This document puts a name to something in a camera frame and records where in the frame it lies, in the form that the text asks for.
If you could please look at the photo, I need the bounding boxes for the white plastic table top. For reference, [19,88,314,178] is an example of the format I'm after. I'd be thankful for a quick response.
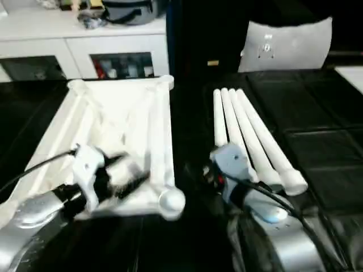
[0,75,187,223]

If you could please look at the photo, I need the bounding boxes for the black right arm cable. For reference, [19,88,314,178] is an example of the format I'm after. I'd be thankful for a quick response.
[227,175,348,270]

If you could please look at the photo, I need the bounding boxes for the grey bag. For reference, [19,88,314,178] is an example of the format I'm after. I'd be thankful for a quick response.
[102,0,166,26]

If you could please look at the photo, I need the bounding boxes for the dark cable bundle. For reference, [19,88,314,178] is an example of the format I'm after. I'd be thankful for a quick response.
[77,8,108,30]

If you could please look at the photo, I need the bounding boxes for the white plastic table leg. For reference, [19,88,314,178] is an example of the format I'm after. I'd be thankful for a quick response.
[235,89,309,196]
[221,87,268,185]
[229,88,284,190]
[213,89,229,149]

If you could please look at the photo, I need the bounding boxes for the small colourful figurines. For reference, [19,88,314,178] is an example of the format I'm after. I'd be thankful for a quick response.
[57,0,105,13]

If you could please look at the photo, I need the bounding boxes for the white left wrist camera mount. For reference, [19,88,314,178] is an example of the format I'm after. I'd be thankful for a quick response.
[71,144,108,215]

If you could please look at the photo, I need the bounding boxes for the black work mat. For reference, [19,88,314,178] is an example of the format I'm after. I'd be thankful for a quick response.
[0,67,363,272]

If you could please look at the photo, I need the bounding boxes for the white cushion with badge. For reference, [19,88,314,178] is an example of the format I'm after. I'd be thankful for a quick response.
[238,17,334,73]

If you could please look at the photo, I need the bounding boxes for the white cabinet with glass doors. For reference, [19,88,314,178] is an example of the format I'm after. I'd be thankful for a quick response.
[0,0,171,83]

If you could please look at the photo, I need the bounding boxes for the black cabinet with yellow label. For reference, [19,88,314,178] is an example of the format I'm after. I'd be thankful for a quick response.
[166,0,253,77]

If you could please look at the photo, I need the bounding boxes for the cluster of small bottles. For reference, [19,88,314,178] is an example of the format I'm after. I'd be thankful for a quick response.
[91,54,155,79]

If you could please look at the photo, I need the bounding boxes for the white flat board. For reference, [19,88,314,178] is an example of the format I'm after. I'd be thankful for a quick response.
[335,65,363,94]

